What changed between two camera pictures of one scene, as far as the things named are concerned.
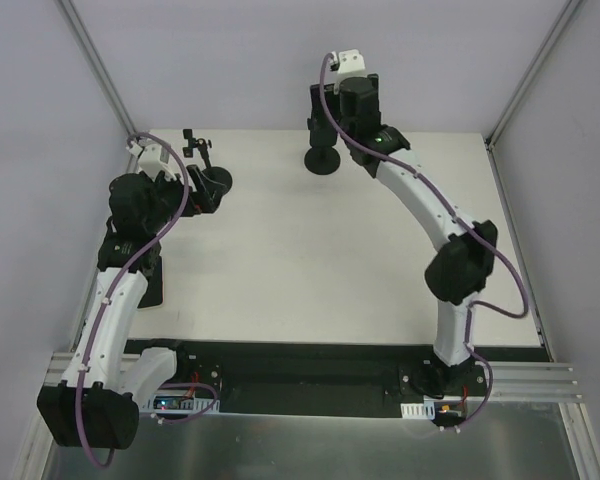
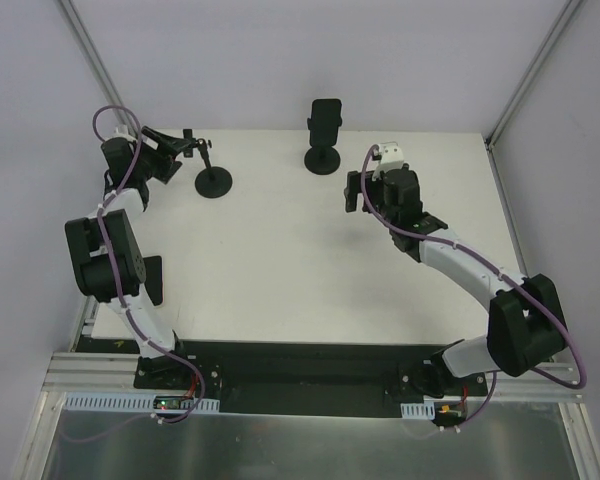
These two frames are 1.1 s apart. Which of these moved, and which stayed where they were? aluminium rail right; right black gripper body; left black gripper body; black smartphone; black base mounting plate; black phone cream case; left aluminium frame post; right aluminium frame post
Moved: right black gripper body; left black gripper body; black smartphone
Stayed: aluminium rail right; black phone cream case; right aluminium frame post; black base mounting plate; left aluminium frame post
